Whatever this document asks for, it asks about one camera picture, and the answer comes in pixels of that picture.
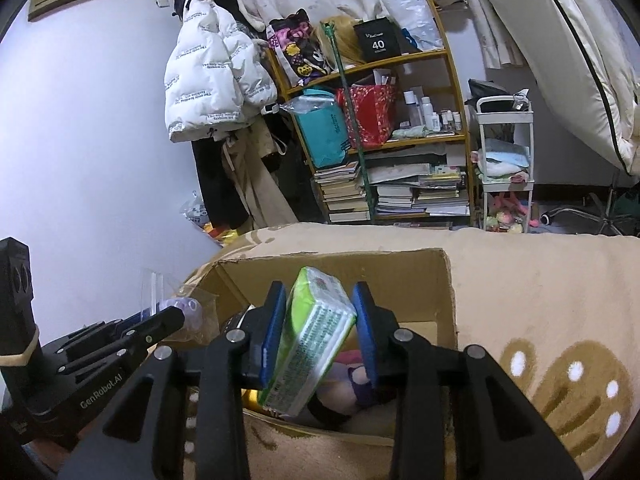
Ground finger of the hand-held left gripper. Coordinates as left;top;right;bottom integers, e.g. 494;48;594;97
65;307;161;356
117;305;186;361

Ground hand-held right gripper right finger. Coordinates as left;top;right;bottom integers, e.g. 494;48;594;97
352;281;586;480

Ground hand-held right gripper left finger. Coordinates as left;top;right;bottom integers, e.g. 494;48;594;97
57;280;288;480

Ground green tissue pack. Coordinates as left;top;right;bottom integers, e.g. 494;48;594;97
257;266;358;418

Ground brown cardboard box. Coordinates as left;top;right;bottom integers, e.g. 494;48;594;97
172;247;461;448

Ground clear acrylic stand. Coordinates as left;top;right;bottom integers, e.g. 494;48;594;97
142;270;173;311

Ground white-haired plush doll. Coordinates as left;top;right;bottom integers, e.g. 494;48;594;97
307;362;398;428

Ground plastic bag of snacks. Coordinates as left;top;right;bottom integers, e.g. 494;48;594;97
180;190;236;248

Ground stack of books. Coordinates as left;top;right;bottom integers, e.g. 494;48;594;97
312;160;373;225

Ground black coat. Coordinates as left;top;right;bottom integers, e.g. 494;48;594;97
191;137;251;231

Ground beige coat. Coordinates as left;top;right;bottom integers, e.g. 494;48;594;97
220;120;301;231

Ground pile of books and papers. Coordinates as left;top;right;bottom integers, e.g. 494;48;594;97
367;142;473;221

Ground pink plush toys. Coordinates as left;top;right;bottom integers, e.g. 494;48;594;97
482;192;533;233

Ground teal bag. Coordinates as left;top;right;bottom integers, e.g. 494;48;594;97
280;89;353;170

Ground wooden shelf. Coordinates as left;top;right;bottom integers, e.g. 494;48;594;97
262;0;476;228

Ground red patterned bag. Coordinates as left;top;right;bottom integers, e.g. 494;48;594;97
335;84;401;150

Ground folded light blue cloth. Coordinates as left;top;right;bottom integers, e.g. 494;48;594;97
477;137;531;181

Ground green pole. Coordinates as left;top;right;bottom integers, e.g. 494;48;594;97
322;22;378;223

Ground cluster of cosmetic bottles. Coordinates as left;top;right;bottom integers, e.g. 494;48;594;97
400;87;463;133

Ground white puffer jacket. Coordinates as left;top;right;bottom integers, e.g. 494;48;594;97
164;0;278;143

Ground office chair base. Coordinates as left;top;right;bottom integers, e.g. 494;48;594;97
540;170;640;238

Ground white trolley cart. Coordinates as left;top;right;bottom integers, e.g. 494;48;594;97
472;94;538;233

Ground black item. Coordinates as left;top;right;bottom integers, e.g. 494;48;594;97
467;78;516;111

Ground black and pink printed bag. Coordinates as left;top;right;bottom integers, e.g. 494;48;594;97
267;8;331;88

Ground black box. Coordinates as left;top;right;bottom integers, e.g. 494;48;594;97
353;17;406;61

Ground yellow wig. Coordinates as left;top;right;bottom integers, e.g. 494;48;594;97
320;15;368;68

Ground clear plastic bag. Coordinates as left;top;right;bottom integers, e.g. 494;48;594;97
375;0;443;53

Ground cream quilt with black trim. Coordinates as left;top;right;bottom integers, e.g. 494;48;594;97
470;0;640;176

